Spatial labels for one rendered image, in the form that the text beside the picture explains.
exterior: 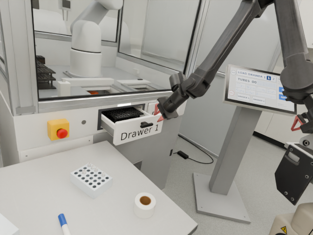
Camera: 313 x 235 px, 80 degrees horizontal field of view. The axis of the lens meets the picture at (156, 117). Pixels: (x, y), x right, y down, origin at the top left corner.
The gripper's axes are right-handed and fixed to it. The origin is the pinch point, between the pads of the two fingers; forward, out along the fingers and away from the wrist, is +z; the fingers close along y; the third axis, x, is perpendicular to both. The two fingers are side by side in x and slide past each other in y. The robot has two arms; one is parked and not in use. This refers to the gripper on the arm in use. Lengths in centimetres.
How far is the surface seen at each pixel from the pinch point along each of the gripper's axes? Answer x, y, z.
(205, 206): -69, -63, 69
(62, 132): 37.1, 7.5, 12.6
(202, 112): -155, 25, 79
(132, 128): 9.2, 0.5, 8.1
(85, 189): 37.0, -16.6, 8.2
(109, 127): 16.6, 5.8, 14.0
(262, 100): -90, -9, -12
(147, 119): 0.7, 2.5, 5.6
